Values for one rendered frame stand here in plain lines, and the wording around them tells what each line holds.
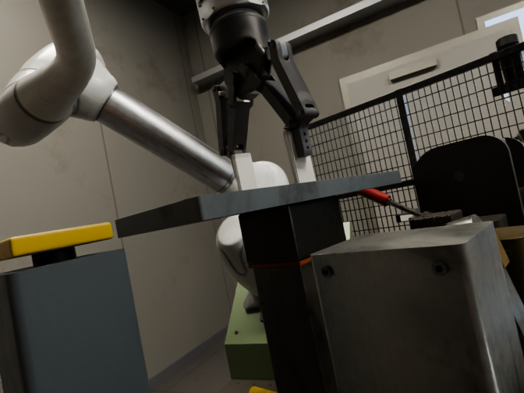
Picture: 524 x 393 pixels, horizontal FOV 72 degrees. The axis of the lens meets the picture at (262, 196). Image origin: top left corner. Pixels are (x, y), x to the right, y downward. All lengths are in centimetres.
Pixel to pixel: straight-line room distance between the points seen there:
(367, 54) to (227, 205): 324
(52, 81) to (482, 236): 69
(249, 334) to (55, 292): 86
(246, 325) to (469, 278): 91
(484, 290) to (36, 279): 25
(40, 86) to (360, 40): 303
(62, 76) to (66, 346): 56
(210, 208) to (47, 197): 242
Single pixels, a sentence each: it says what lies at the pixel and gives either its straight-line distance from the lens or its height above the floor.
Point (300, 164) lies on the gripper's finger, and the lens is 41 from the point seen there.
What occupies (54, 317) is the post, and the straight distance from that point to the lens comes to 25.
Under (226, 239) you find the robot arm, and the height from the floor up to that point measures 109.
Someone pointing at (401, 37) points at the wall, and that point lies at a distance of 346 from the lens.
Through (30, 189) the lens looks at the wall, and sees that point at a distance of 263.
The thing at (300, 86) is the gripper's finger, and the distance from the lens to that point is 42.
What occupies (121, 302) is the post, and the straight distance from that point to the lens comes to 26.
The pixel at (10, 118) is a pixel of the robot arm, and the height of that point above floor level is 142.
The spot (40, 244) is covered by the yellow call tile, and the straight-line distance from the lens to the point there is 25.
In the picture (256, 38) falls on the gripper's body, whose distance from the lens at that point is 46.
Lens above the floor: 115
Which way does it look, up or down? 2 degrees up
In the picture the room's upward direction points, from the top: 11 degrees counter-clockwise
